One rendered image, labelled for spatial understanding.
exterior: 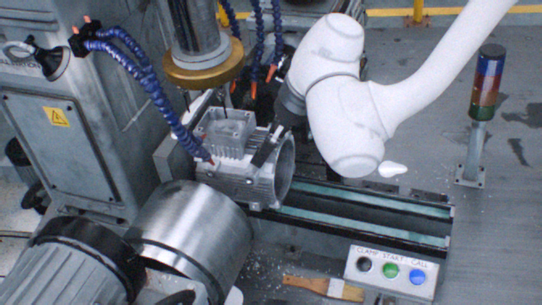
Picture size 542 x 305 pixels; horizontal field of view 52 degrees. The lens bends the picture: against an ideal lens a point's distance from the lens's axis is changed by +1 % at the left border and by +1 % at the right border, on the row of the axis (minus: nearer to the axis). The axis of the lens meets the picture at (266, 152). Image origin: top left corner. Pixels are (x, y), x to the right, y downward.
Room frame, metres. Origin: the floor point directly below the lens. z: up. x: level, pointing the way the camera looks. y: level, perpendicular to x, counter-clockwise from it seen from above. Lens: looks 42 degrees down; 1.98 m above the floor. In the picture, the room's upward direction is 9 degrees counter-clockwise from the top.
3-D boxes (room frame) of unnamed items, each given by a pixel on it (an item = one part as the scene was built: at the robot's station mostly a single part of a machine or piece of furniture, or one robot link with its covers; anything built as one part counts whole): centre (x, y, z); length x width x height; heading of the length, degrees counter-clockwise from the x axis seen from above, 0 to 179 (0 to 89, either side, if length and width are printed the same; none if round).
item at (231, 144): (1.04, 0.09, 1.11); 0.12 x 0.11 x 0.07; 64
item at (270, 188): (1.02, 0.05, 1.02); 0.20 x 0.19 x 0.19; 64
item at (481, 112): (1.05, -0.55, 1.05); 0.06 x 0.06 x 0.04
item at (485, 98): (1.05, -0.55, 1.10); 0.06 x 0.06 x 0.04
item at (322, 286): (0.77, -0.09, 0.80); 0.21 x 0.05 x 0.01; 67
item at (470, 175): (1.05, -0.55, 1.01); 0.08 x 0.08 x 0.42; 63
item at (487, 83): (1.05, -0.55, 1.14); 0.06 x 0.06 x 0.04
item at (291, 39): (1.33, -0.09, 1.04); 0.41 x 0.25 x 0.25; 153
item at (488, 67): (1.05, -0.55, 1.19); 0.06 x 0.06 x 0.04
